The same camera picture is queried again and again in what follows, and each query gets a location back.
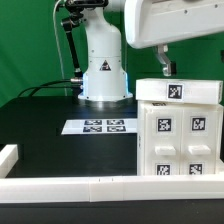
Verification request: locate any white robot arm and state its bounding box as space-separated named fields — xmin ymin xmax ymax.
xmin=80 ymin=0 xmax=224 ymax=102

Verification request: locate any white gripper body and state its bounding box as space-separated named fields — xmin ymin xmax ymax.
xmin=124 ymin=0 xmax=224 ymax=49

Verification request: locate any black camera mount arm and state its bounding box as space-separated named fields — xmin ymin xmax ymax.
xmin=55 ymin=0 xmax=108 ymax=79

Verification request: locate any flat white tagged base plate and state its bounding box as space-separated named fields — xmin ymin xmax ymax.
xmin=61 ymin=118 xmax=137 ymax=135

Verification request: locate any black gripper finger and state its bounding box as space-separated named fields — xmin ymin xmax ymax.
xmin=154 ymin=44 xmax=176 ymax=76

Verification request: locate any black cable bundle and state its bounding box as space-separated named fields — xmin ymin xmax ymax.
xmin=17 ymin=79 xmax=84 ymax=98

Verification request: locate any grey hanging cable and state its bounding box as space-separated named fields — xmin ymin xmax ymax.
xmin=52 ymin=0 xmax=68 ymax=97

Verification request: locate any white U-shaped fence frame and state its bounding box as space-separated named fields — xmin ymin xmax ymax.
xmin=0 ymin=144 xmax=224 ymax=203

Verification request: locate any white cabinet door panel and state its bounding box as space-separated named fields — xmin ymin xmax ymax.
xmin=180 ymin=105 xmax=223 ymax=175
xmin=144 ymin=109 xmax=182 ymax=176

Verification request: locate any small white tagged box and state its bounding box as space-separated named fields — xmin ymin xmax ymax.
xmin=136 ymin=78 xmax=223 ymax=105

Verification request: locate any white cabinet body box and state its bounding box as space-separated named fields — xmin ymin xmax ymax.
xmin=137 ymin=101 xmax=223 ymax=176

